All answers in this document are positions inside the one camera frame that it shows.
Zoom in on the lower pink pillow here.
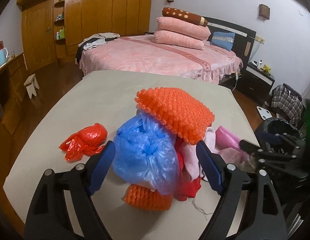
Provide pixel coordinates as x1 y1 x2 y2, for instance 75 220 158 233
153 30 204 50

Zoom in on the blue cushion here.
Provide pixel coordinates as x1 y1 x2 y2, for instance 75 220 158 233
210 31 236 51

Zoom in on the clothes pile on bed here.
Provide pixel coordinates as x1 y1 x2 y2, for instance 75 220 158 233
75 32 121 64

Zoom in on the pink covered bed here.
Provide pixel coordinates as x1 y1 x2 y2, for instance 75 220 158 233
79 35 243 85

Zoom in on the red cloth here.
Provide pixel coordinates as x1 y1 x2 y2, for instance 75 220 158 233
174 138 201 201

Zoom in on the orange foam net sleeve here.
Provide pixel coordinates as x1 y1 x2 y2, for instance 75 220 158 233
135 87 215 145

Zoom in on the light pink towel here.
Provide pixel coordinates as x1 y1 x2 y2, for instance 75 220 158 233
179 127 217 181

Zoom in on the white bathroom scale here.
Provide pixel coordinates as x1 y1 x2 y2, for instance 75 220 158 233
256 106 272 120

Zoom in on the black white nightstand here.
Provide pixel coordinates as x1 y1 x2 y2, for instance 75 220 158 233
236 63 275 106

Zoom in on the brown dotted bolster pillow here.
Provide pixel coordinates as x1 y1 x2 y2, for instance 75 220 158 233
162 7 208 27

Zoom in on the wooden sideboard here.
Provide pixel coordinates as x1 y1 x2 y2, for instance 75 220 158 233
0 54 29 135

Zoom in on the right wall lamp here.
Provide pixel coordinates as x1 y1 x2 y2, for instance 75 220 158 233
259 4 271 20

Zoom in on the wooden wardrobe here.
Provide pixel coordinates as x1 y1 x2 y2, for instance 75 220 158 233
16 0 151 73

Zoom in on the red plastic bag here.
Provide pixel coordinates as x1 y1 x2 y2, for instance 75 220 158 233
59 123 108 163

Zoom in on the black lined trash bin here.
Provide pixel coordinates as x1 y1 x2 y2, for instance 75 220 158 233
254 118 306 155

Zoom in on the upper pink pillow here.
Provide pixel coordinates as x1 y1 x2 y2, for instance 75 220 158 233
156 16 211 41

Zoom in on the black headboard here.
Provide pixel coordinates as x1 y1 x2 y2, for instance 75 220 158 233
204 17 256 66

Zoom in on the pink mesh cloth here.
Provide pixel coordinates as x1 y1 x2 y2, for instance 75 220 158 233
215 126 248 166

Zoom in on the blue plastic bag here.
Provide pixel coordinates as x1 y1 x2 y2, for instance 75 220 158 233
113 111 179 195

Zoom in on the yellow plush toy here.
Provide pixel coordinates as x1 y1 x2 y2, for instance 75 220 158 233
261 64 271 75

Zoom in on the light blue kettle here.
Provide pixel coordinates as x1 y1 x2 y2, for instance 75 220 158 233
0 47 9 67

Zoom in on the small orange foam net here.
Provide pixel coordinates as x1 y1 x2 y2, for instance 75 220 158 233
124 184 173 211

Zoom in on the pink pillow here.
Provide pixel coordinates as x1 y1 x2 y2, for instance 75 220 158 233
156 16 211 41
153 30 204 50

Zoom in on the plaid bag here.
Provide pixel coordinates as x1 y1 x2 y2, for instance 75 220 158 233
271 83 304 126

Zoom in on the small white wooden stool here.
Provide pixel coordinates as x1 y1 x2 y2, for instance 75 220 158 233
24 74 39 99

